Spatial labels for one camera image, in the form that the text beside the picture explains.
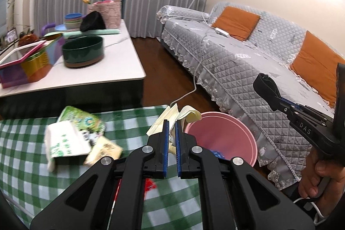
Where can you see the white power strip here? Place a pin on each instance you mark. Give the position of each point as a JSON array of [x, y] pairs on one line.
[[221, 32]]

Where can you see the blue plastic plate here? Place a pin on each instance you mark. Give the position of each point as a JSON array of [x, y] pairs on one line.
[[60, 28]]

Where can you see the blue plastic bowl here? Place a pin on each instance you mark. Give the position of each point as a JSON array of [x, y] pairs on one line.
[[73, 16]]

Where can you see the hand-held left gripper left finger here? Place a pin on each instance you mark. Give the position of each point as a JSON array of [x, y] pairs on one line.
[[165, 149]]

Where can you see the white-top coffee table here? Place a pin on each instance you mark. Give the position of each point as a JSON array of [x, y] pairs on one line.
[[118, 57]]

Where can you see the colourful storage box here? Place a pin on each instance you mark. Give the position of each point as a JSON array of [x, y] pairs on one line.
[[35, 65]]

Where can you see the cream snack packet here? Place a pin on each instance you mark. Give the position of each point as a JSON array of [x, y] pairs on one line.
[[105, 150]]

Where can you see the small photo frame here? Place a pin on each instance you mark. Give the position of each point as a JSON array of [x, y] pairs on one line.
[[11, 36]]

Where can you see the green plastic bowl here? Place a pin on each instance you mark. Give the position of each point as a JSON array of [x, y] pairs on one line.
[[72, 21]]

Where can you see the brown teapot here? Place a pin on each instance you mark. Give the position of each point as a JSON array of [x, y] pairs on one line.
[[27, 39]]

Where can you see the pink plastic bin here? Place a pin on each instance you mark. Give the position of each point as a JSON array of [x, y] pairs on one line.
[[223, 133]]

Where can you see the television with grey cover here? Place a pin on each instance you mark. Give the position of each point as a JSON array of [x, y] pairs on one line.
[[2, 14]]

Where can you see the green checked tablecloth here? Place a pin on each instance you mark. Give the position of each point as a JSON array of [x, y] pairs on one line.
[[27, 181]]

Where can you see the green snack packet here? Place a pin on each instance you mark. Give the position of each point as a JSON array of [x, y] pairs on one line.
[[80, 118]]

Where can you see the white tissue packet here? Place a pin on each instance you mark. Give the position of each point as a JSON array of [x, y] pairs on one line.
[[62, 141]]

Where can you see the cream paper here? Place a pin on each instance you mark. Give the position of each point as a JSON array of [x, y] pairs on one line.
[[190, 114]]

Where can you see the black hat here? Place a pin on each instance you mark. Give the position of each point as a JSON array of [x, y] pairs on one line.
[[93, 22]]

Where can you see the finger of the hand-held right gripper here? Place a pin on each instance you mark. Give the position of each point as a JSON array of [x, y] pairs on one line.
[[285, 110], [310, 110]]

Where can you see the dark green round box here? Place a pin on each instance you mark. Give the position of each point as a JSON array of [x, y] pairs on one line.
[[83, 52]]

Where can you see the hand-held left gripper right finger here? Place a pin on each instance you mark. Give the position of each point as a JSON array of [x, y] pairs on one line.
[[178, 149]]

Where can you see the pink quilted basket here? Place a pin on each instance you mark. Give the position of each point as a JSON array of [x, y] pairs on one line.
[[110, 14]]

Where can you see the red wrapper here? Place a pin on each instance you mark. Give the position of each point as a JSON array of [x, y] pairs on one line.
[[149, 187]]

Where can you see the person's right hand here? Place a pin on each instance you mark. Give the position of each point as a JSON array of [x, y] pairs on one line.
[[310, 178]]

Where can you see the blue plastic bag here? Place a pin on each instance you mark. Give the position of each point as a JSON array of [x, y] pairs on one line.
[[217, 153]]

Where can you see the mint green tray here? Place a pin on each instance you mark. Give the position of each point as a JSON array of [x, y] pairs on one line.
[[107, 31]]

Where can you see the orange cushion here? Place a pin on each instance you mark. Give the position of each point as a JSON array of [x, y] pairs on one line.
[[315, 65], [235, 22]]

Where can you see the sofa with grey quilted cover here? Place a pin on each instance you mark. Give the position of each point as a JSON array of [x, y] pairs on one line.
[[229, 63]]

